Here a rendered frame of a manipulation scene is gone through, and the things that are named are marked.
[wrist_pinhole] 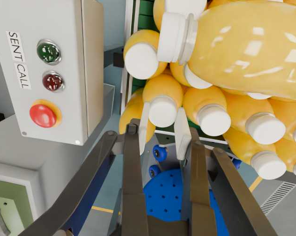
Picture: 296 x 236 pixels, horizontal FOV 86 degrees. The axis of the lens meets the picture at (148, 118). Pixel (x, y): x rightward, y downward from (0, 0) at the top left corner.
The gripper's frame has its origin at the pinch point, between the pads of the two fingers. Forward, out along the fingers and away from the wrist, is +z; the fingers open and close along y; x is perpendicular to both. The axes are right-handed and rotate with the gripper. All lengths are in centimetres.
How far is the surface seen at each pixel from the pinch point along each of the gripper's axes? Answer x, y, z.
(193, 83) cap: 4.9, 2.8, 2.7
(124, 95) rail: -2.9, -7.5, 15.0
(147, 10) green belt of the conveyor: 13.4, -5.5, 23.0
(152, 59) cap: 6.8, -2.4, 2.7
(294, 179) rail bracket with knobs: -15.9, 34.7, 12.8
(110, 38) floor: 1, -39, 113
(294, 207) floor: -148, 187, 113
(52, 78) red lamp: 3.0, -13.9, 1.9
